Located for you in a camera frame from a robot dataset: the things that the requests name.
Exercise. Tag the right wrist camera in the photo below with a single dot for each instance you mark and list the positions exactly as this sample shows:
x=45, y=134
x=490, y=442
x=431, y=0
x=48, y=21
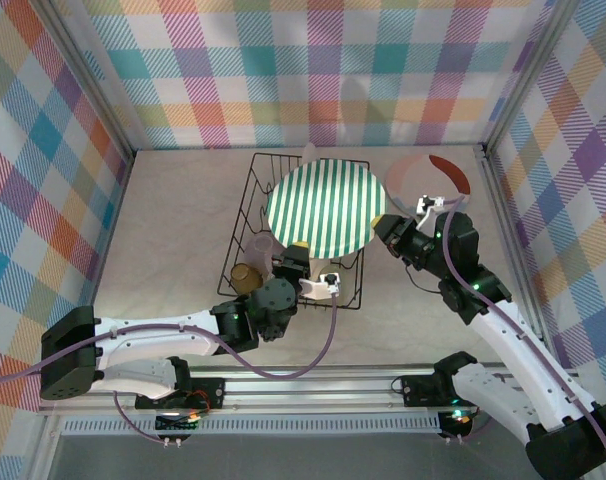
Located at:
x=430, y=207

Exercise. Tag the green striped plate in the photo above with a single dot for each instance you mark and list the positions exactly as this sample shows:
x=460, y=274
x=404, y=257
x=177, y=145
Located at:
x=328, y=205

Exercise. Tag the aluminium corner post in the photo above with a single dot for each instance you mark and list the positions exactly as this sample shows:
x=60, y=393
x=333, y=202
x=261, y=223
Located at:
x=528, y=75
x=92, y=85

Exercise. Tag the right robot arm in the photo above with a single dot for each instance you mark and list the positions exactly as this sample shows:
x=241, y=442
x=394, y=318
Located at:
x=513, y=360

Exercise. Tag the aluminium frame leg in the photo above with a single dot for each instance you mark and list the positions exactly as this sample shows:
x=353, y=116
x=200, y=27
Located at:
x=45, y=450

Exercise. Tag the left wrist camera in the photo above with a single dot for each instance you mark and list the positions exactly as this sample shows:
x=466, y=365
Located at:
x=315, y=287

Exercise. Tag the colour block plate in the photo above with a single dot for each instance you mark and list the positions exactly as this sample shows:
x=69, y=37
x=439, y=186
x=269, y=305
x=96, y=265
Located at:
x=450, y=170

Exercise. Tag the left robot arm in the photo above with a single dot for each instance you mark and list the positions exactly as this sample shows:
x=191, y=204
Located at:
x=153, y=342

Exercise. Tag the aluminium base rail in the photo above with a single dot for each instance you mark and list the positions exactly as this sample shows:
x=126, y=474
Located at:
x=308, y=390

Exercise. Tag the lavender translucent bowl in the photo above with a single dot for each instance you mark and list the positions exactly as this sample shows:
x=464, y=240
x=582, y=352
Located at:
x=264, y=255

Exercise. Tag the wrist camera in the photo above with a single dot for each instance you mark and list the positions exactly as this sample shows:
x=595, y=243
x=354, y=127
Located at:
x=315, y=287
x=430, y=207

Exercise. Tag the amber dimpled cup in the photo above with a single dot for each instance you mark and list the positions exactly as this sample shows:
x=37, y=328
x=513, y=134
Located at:
x=245, y=280

